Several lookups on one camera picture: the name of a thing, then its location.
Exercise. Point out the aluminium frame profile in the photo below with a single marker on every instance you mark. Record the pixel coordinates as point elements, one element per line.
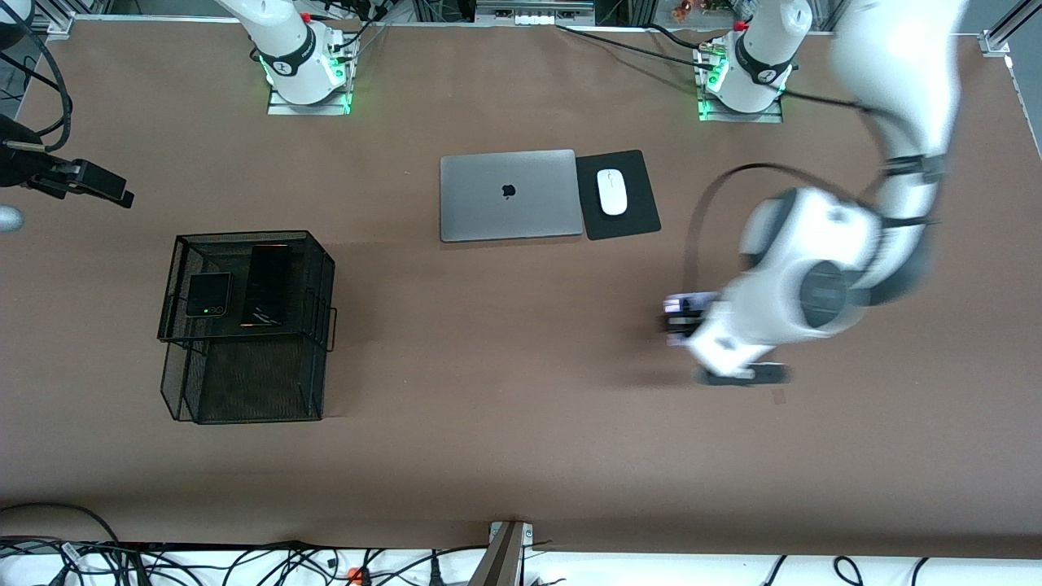
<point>995,42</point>
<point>57,24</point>

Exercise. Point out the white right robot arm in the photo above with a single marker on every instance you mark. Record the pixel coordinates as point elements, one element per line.
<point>285,41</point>

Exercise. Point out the black slab smartphone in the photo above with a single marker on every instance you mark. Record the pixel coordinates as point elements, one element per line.
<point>264,285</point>

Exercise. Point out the grey closed laptop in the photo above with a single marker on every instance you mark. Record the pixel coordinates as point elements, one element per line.
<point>509,195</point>

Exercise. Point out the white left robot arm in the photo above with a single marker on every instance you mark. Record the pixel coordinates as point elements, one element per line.
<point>895,65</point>

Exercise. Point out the grey metal camera bracket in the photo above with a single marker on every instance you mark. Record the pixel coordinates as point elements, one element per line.
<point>501,561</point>

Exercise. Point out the black mouse pad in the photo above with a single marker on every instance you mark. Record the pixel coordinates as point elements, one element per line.
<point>639,191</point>

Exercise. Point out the white computer mouse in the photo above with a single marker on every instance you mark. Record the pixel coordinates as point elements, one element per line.
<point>612,192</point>

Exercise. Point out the lilac white flip phone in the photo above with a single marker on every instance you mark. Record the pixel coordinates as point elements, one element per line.
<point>674,303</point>

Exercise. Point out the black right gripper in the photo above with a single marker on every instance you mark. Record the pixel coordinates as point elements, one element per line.
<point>18,172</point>

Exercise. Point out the grey white power strip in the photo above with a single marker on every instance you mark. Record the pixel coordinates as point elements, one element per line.
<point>533,16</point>

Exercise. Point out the small orange objects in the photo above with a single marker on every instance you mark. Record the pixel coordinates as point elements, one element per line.
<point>684,6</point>

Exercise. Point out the black square flip phone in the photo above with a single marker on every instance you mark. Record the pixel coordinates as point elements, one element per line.
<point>207,295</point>

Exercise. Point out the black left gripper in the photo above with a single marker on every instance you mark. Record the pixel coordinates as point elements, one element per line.
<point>690,320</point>

